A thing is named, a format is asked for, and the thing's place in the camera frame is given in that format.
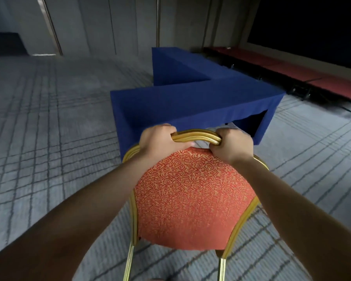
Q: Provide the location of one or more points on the person's left hand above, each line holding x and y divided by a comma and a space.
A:
157, 141

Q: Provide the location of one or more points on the person's right hand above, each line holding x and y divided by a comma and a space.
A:
232, 146

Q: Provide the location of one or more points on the person's left thumb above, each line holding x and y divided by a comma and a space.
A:
183, 144

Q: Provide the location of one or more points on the person's right fingers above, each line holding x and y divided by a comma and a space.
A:
222, 133

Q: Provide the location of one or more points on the red gold banquet chair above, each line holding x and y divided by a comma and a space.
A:
193, 196

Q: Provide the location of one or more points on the person's left forearm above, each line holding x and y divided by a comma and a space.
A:
73, 219

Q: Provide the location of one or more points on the person's right forearm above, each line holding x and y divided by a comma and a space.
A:
298, 222

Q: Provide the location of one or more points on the blue clothed table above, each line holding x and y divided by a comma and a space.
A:
182, 65
193, 111

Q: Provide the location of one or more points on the red stage platform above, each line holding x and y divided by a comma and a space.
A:
292, 70

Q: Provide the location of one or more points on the dark projection screen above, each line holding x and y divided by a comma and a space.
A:
307, 29

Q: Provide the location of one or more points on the grey door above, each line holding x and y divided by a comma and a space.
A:
48, 26

